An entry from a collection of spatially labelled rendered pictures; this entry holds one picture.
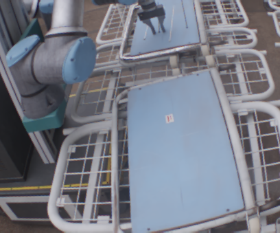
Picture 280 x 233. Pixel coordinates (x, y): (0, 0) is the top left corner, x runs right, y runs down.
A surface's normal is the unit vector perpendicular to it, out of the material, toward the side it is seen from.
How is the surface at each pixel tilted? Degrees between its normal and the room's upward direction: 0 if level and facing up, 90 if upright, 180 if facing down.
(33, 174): 0
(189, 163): 3
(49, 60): 54
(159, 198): 3
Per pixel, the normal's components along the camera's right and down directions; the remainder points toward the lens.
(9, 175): -0.03, 0.66
